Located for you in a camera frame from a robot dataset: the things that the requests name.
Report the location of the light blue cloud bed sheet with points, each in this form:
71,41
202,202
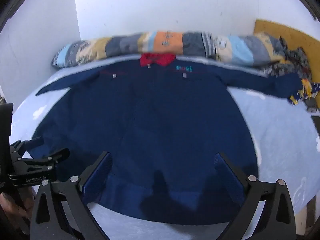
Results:
275,135

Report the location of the patchwork rolled quilt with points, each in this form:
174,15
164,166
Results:
165,41

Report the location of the dark floral clothes pile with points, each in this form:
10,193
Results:
297,57

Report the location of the person's left hand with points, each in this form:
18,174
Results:
12,206

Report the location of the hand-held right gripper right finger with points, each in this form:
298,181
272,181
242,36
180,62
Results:
227,172

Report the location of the small black object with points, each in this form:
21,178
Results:
312,104

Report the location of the black phone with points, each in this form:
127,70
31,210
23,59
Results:
316,119

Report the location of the navy blue work jacket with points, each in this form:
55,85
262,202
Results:
160,120

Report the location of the navy star-print yellow cloth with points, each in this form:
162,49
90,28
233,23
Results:
303,90

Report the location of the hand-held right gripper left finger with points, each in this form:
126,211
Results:
100,172

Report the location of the wooden headboard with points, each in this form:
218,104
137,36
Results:
287,33

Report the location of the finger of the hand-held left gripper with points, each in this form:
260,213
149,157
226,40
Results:
27,143
50,158

